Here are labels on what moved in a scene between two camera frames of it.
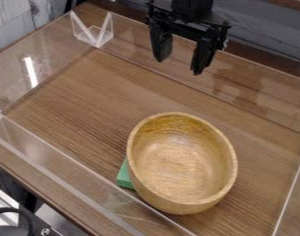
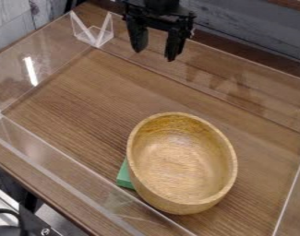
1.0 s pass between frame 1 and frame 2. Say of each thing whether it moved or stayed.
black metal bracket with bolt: stayed
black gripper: moved
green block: stayed
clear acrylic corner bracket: stayed
